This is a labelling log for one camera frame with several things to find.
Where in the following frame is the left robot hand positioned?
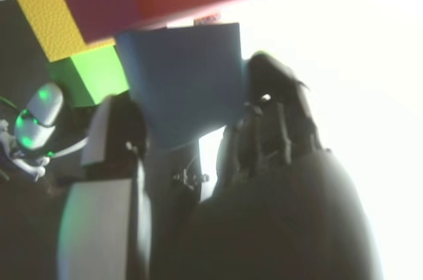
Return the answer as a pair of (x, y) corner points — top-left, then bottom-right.
(56, 50), (385, 280)

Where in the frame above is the blue foam block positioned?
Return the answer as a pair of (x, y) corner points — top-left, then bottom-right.
(115, 22), (247, 153)

